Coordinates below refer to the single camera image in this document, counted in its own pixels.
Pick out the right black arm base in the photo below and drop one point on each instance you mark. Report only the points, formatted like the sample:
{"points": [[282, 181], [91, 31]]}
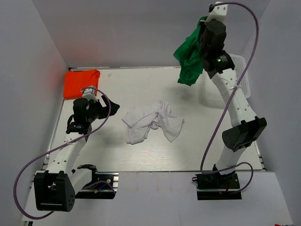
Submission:
{"points": [[211, 187]]}

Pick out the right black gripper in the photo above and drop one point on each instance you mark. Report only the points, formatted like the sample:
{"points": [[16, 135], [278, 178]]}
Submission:
{"points": [[203, 29]]}

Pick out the folded orange t shirt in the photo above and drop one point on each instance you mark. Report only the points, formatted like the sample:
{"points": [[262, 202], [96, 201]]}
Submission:
{"points": [[74, 82]]}

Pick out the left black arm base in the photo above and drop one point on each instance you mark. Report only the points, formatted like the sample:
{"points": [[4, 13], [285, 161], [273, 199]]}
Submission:
{"points": [[104, 188]]}

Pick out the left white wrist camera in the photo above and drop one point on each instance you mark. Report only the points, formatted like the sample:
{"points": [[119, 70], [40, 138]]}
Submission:
{"points": [[89, 93]]}

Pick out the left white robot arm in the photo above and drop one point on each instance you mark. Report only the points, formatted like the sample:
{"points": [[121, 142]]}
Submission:
{"points": [[56, 188]]}

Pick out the green t shirt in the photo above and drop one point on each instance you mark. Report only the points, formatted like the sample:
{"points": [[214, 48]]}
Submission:
{"points": [[187, 54]]}

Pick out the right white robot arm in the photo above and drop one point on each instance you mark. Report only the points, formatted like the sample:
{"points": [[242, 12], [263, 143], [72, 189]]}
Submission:
{"points": [[246, 126]]}

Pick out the white t shirt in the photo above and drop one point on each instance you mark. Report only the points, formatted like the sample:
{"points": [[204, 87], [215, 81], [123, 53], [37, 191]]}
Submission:
{"points": [[139, 120]]}

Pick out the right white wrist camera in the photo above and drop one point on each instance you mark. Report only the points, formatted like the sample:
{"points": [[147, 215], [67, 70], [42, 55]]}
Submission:
{"points": [[217, 12]]}

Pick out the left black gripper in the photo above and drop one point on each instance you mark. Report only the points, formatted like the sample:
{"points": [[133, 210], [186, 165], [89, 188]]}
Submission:
{"points": [[105, 110]]}

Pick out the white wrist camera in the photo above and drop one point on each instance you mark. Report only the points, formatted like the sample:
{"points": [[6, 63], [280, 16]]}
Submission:
{"points": [[89, 93], [217, 12]]}

